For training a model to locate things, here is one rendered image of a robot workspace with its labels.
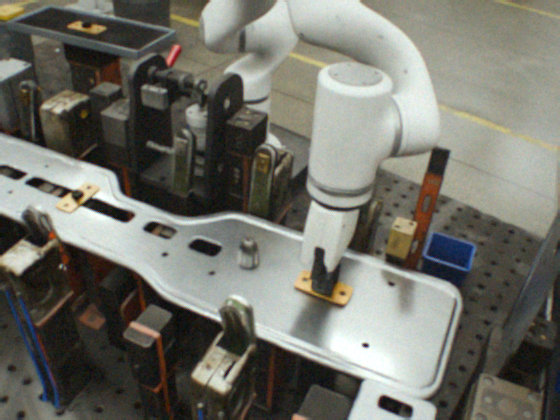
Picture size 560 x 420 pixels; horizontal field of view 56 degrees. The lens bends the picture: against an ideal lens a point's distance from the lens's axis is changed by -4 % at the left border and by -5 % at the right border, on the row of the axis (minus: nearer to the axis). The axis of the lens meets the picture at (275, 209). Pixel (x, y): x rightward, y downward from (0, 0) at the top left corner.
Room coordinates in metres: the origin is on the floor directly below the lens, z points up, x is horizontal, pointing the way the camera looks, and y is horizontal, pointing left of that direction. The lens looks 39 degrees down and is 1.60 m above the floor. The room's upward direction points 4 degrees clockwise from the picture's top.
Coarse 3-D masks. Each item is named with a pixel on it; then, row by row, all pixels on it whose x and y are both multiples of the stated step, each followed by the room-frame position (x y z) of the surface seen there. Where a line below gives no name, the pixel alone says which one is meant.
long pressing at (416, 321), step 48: (0, 144) 0.90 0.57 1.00; (0, 192) 0.74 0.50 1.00; (96, 192) 0.76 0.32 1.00; (96, 240) 0.64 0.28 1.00; (144, 240) 0.65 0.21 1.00; (192, 240) 0.66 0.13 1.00; (240, 240) 0.66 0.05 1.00; (288, 240) 0.67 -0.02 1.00; (192, 288) 0.55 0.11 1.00; (240, 288) 0.56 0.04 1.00; (288, 288) 0.56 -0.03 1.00; (384, 288) 0.58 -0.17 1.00; (432, 288) 0.58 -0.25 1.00; (288, 336) 0.47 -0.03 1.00; (336, 336) 0.48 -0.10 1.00; (384, 336) 0.48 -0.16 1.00; (432, 336) 0.49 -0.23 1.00; (384, 384) 0.41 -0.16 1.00; (432, 384) 0.41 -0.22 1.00
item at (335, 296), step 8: (304, 272) 0.59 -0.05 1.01; (296, 280) 0.57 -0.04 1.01; (304, 288) 0.56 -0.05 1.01; (336, 288) 0.56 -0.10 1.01; (344, 288) 0.56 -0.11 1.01; (352, 288) 0.57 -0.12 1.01; (320, 296) 0.55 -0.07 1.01; (328, 296) 0.55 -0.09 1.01; (336, 296) 0.55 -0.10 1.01; (344, 296) 0.55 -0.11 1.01; (344, 304) 0.53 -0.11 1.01
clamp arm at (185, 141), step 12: (180, 132) 0.82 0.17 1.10; (192, 132) 0.83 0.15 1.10; (180, 144) 0.81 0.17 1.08; (192, 144) 0.81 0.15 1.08; (180, 156) 0.81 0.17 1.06; (192, 156) 0.81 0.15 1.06; (180, 168) 0.81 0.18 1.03; (192, 168) 0.81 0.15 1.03; (180, 180) 0.80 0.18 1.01; (192, 180) 0.81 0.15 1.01
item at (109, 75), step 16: (64, 48) 1.12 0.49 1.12; (80, 48) 1.10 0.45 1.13; (80, 64) 1.11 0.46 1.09; (96, 64) 1.09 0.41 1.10; (112, 64) 1.13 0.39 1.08; (80, 80) 1.12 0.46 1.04; (96, 80) 1.10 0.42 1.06; (112, 80) 1.13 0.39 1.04; (96, 128) 1.11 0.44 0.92; (96, 160) 1.11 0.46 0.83
